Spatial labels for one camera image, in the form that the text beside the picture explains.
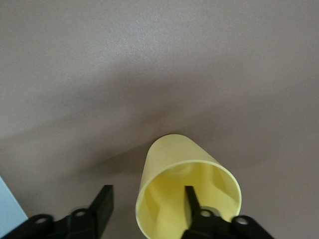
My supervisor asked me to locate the yellow plastic cup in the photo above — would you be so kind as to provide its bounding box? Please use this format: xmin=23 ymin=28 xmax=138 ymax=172
xmin=136 ymin=133 xmax=242 ymax=239

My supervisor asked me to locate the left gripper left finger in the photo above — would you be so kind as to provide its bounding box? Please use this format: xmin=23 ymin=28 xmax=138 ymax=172
xmin=0 ymin=184 xmax=115 ymax=239

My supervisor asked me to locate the clear plastic bin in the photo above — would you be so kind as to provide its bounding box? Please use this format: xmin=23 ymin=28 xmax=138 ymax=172
xmin=0 ymin=174 xmax=28 ymax=239

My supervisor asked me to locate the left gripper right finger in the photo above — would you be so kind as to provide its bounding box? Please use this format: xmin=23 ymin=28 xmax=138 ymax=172
xmin=181 ymin=185 xmax=274 ymax=239

